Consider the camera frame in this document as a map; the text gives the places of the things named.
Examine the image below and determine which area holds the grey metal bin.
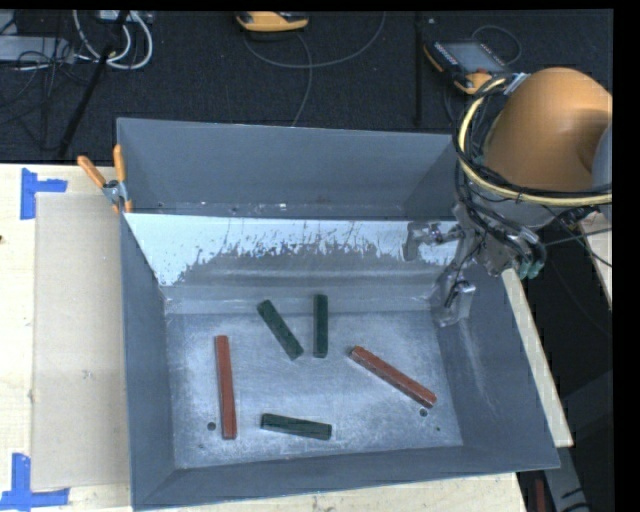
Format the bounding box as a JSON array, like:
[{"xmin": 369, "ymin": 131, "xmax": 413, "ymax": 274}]
[{"xmin": 115, "ymin": 117, "xmax": 562, "ymax": 509}]

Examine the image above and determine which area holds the pale flat board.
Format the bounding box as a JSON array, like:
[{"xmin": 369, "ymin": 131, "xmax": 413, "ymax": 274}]
[{"xmin": 29, "ymin": 192, "xmax": 132, "ymax": 493}]

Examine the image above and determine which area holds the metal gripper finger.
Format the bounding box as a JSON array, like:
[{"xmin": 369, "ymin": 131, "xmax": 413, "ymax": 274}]
[
  {"xmin": 429, "ymin": 263, "xmax": 478, "ymax": 329},
  {"xmin": 402, "ymin": 220, "xmax": 459, "ymax": 263}
]

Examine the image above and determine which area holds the red-brown flat block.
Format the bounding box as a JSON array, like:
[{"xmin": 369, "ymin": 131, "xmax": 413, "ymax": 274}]
[
  {"xmin": 347, "ymin": 344, "xmax": 439, "ymax": 410},
  {"xmin": 213, "ymin": 334, "xmax": 239, "ymax": 441}
]

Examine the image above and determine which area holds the dark green flat block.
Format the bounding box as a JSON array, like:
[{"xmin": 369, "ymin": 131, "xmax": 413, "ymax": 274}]
[
  {"xmin": 311, "ymin": 293, "xmax": 331, "ymax": 360},
  {"xmin": 255, "ymin": 298, "xmax": 306, "ymax": 362},
  {"xmin": 259, "ymin": 412, "xmax": 334, "ymax": 442}
]

